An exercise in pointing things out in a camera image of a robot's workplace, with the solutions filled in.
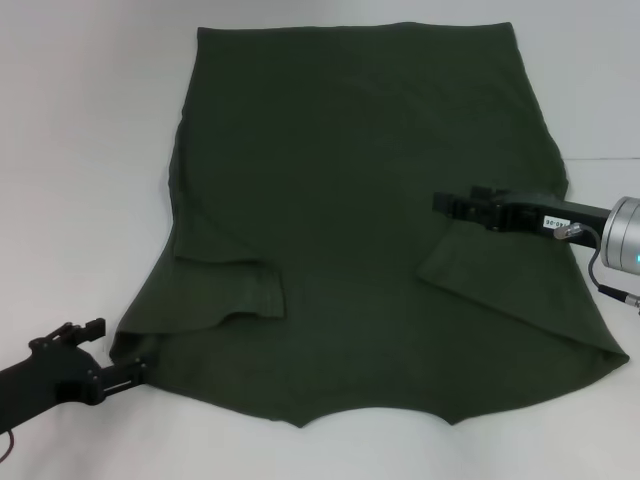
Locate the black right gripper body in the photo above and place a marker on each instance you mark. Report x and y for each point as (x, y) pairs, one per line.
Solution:
(520, 215)

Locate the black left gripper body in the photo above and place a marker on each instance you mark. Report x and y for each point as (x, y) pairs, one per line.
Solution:
(45, 380)

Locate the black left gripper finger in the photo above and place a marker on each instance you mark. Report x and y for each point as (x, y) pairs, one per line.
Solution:
(95, 330)
(122, 377)

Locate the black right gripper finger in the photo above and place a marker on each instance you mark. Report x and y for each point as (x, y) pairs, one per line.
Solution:
(482, 192)
(460, 207)

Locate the dark green t-shirt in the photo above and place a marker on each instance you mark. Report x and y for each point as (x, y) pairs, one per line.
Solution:
(350, 175)

